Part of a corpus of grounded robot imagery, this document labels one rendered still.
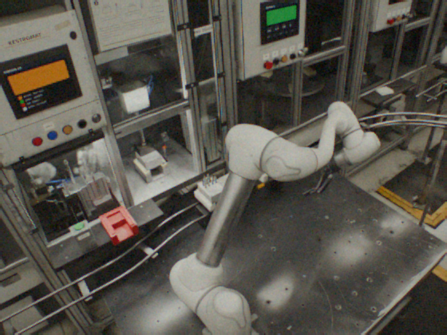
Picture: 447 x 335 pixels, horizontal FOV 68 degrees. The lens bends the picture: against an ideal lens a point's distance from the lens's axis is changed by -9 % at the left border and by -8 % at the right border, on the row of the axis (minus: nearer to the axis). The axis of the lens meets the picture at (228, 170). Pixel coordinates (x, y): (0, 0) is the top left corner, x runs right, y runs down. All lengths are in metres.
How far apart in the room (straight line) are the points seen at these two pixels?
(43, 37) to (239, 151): 0.76
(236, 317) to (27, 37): 1.17
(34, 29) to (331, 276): 1.54
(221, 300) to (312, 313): 0.46
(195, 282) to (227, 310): 0.18
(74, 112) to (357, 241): 1.43
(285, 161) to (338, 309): 0.77
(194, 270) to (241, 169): 0.43
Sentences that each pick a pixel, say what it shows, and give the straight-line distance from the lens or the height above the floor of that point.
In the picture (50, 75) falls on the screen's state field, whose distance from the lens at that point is 1.34.
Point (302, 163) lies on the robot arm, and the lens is 1.15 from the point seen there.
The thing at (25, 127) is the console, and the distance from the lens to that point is 1.41.
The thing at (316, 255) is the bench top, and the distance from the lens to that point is 1.78.
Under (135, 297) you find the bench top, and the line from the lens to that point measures 1.71.
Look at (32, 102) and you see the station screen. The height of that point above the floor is 1.58.
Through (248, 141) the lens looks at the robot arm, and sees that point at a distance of 1.21.
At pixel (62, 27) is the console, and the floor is 1.79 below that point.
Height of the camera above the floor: 2.07
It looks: 38 degrees down
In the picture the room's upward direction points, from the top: 4 degrees counter-clockwise
